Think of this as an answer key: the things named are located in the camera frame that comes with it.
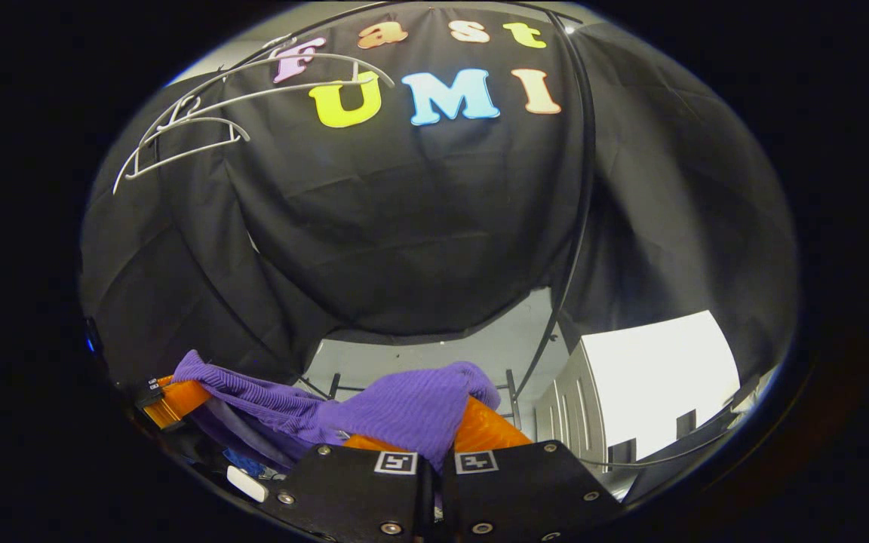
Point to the black backdrop cloth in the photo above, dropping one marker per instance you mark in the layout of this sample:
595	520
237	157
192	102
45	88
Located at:
404	226

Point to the purple knit cardigan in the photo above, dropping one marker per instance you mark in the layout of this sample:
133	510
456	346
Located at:
404	411

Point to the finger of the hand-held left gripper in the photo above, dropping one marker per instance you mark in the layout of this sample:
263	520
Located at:
178	400

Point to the black metal clothes rack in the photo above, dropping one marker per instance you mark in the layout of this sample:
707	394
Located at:
589	188

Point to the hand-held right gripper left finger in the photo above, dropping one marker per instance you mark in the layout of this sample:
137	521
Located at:
351	498

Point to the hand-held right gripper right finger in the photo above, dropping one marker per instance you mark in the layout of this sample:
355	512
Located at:
525	490

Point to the white cabinet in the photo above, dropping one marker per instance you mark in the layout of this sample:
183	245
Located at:
653	377

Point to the white plastic clothes hanger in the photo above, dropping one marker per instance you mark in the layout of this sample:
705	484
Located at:
291	89
178	156

